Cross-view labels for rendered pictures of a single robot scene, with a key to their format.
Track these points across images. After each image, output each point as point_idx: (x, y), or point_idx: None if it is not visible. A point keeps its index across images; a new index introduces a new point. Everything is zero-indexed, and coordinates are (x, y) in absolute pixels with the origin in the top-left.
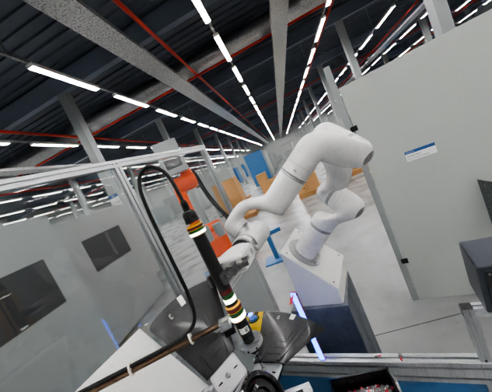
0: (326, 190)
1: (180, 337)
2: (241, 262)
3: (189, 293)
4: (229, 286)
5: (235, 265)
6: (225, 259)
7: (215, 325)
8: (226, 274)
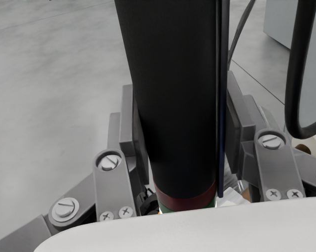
0: None
1: None
2: (47, 237)
3: (291, 51)
4: (153, 176)
5: (78, 188)
6: (229, 224)
7: (247, 189)
8: (110, 115)
